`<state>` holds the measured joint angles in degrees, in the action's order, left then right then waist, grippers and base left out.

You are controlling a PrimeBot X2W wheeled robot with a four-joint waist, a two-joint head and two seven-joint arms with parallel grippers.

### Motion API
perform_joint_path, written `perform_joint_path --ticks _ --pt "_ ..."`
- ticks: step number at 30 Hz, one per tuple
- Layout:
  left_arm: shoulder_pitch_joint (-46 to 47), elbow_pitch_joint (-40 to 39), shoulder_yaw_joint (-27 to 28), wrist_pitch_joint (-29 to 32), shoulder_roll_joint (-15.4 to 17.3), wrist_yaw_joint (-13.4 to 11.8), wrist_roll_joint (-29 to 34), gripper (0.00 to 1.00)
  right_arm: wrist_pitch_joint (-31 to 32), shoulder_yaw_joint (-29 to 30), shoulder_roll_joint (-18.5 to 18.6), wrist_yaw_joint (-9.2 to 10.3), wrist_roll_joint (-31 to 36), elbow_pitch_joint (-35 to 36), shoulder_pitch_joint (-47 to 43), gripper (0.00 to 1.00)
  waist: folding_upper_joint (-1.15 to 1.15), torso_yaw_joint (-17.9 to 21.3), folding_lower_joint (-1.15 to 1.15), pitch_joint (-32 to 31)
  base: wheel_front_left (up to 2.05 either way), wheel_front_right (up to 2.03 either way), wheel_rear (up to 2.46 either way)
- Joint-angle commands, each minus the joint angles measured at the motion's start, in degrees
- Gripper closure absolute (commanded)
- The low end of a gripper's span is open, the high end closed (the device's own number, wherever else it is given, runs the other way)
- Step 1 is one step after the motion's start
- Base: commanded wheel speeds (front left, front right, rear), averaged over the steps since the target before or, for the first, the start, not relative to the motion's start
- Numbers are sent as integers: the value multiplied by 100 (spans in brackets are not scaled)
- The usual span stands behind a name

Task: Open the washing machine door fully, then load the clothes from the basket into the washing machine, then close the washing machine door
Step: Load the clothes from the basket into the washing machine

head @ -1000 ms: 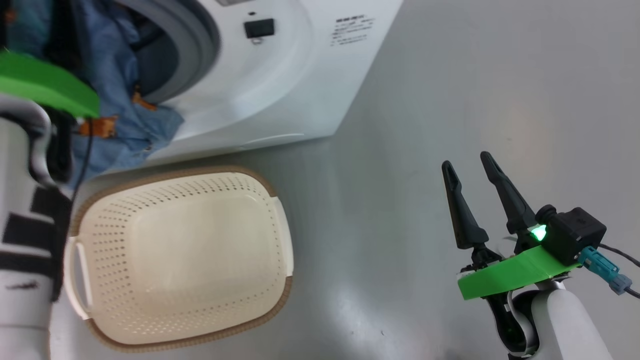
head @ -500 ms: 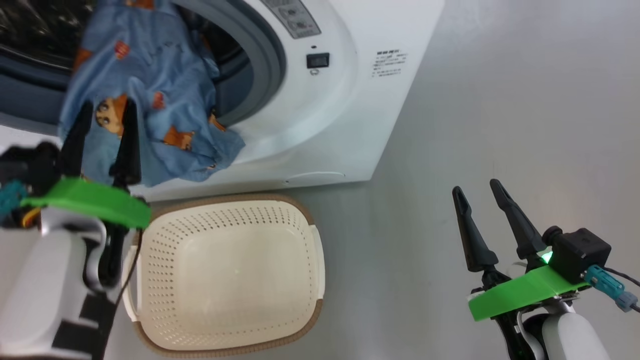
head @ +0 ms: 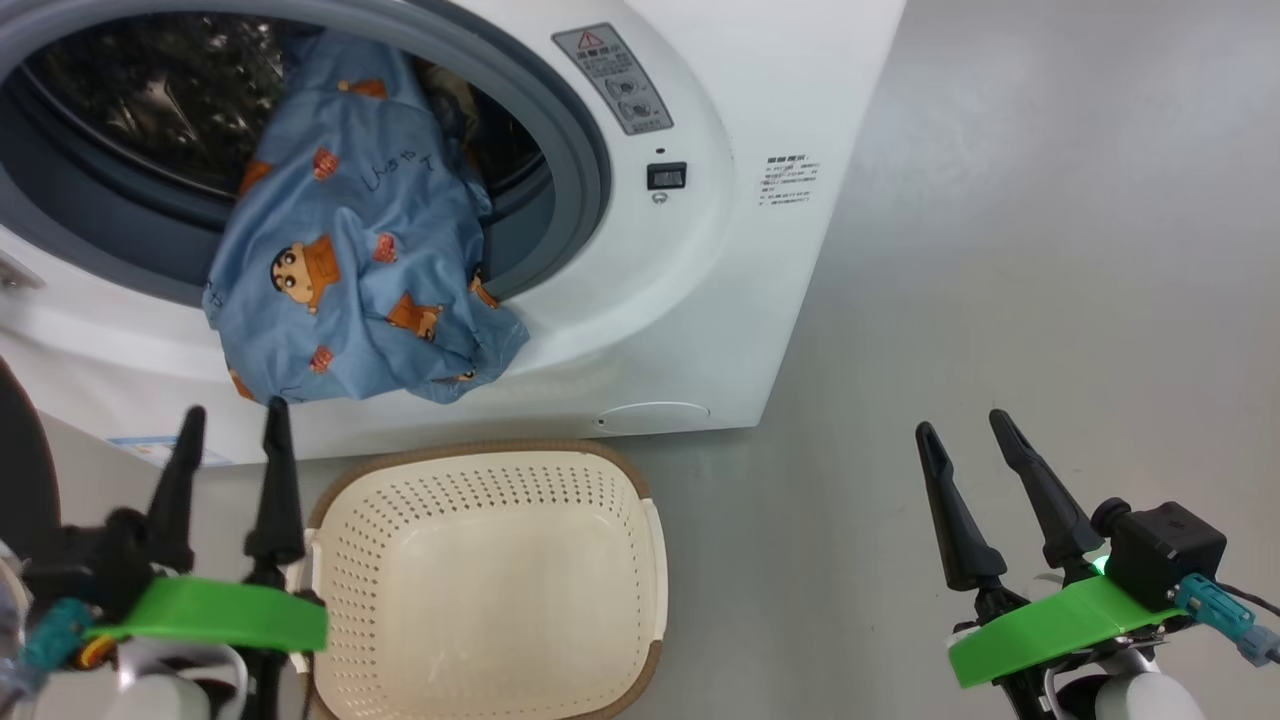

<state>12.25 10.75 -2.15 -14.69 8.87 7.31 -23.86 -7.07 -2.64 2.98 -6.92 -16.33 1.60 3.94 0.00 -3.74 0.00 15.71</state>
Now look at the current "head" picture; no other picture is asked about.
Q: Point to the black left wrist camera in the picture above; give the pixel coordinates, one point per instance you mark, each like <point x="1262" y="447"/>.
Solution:
<point x="100" y="565"/>

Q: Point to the grey warning label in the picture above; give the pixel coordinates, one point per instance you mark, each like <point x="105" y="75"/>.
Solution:
<point x="612" y="78"/>

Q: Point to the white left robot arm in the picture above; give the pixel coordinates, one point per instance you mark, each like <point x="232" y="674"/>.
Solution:
<point x="160" y="690"/>

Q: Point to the grey rubber door gasket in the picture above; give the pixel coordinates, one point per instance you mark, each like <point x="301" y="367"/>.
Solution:
<point x="575" y="170"/>

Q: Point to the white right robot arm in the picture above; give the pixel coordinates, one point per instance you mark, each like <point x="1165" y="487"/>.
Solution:
<point x="1140" y="700"/>

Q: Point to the black door latch socket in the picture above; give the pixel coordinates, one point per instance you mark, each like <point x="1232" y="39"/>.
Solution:
<point x="667" y="176"/>

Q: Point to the white front-load washing machine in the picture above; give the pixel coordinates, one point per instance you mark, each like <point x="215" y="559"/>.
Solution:
<point x="780" y="300"/>

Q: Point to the steel washing machine drum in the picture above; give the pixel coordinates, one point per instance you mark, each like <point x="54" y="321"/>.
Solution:
<point x="150" y="100"/>

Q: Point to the round white filter cover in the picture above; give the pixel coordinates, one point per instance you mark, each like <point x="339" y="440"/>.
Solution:
<point x="655" y="418"/>

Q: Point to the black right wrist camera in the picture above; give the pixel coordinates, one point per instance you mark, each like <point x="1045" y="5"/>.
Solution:
<point x="1165" y="550"/>

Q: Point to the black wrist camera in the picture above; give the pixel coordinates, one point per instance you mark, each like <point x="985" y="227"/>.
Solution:
<point x="100" y="565"/>
<point x="1165" y="550"/>

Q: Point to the blue cartoon print garment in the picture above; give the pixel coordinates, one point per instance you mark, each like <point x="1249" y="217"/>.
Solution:
<point x="350" y="250"/>

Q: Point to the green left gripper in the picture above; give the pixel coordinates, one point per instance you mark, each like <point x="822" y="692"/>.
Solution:
<point x="220" y="612"/>

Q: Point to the blue energy label sticker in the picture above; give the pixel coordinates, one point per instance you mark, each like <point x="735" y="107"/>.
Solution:
<point x="140" y="450"/>

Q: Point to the cream perforated laundry basket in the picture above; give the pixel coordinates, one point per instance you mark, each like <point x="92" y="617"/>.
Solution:
<point x="480" y="580"/>

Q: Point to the black glass washing machine door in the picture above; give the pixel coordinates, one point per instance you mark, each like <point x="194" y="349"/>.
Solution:
<point x="20" y="470"/>

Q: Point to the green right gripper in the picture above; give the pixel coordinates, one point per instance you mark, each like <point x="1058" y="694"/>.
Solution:
<point x="1050" y="630"/>

